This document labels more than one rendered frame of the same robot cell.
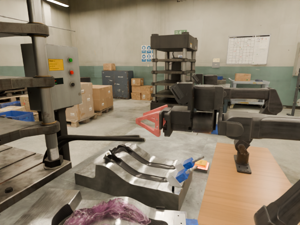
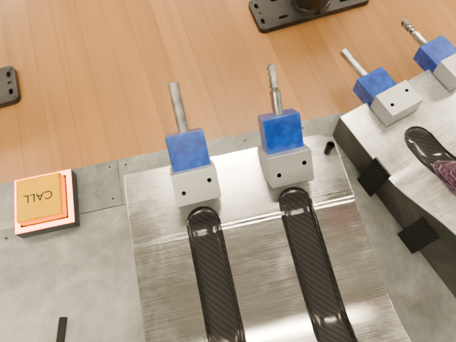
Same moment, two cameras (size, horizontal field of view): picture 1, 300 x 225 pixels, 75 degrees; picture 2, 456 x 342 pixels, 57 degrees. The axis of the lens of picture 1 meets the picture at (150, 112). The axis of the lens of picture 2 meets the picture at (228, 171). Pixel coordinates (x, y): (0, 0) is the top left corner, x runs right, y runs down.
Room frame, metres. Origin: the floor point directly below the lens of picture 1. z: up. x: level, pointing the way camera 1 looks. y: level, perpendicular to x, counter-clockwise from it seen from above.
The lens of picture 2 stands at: (0.86, 0.03, 1.35)
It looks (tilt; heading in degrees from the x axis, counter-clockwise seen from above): 67 degrees down; 239
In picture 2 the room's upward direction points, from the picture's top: 5 degrees counter-clockwise
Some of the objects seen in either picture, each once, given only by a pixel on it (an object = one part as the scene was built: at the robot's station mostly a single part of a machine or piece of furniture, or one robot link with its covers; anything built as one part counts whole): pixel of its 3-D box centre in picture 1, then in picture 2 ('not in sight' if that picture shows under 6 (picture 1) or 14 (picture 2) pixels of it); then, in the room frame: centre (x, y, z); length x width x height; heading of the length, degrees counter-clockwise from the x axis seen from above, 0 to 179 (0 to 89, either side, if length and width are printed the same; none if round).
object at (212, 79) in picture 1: (214, 85); not in sight; (1.06, -0.35, 1.24); 0.12 x 0.09 x 0.12; 72
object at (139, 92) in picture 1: (142, 89); not in sight; (7.66, 0.31, 0.42); 0.86 x 0.33 x 0.83; 67
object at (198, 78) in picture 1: (196, 82); not in sight; (1.09, -0.26, 1.25); 0.07 x 0.06 x 0.11; 162
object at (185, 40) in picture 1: (176, 76); not in sight; (5.47, -0.72, 1.03); 1.54 x 0.94 x 2.06; 157
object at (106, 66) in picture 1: (109, 66); not in sight; (8.12, 1.65, 1.26); 0.42 x 0.33 x 0.29; 67
